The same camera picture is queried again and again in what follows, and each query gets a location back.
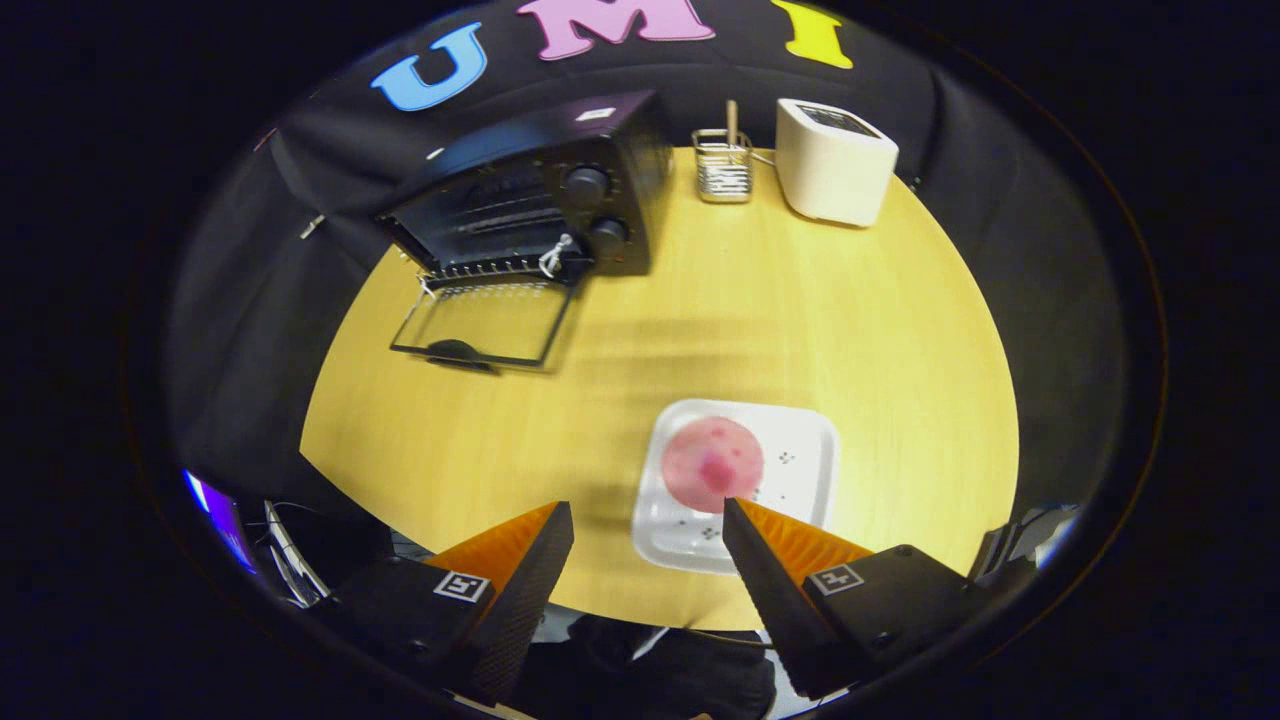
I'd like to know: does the black toaster oven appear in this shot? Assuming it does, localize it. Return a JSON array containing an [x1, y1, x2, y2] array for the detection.
[[375, 88, 673, 374]]

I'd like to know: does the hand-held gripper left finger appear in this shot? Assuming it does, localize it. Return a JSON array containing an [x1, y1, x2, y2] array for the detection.
[[325, 500, 576, 706]]

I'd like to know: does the pink round ham slice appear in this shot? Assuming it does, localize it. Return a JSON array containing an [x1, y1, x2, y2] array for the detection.
[[661, 416, 766, 514]]

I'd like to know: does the white square plate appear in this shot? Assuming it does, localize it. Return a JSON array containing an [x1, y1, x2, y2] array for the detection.
[[632, 398, 841, 576]]

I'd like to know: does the glowing monitor screen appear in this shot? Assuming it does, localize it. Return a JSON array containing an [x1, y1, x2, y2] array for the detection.
[[183, 468, 259, 576]]

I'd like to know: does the bundle of cables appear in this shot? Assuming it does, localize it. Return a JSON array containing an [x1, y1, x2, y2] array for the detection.
[[262, 500, 333, 608]]

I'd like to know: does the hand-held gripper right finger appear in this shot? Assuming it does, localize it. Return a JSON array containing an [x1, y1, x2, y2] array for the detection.
[[722, 497, 986, 701]]

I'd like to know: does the metal wire utensil basket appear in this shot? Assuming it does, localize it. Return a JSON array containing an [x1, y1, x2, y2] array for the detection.
[[692, 128, 754, 205]]

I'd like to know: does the metal wire oven rack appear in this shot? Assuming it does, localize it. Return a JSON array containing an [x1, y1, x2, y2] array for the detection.
[[425, 258, 571, 293]]

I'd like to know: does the white bread toaster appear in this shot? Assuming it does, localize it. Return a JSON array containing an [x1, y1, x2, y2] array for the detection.
[[775, 98, 900, 228]]

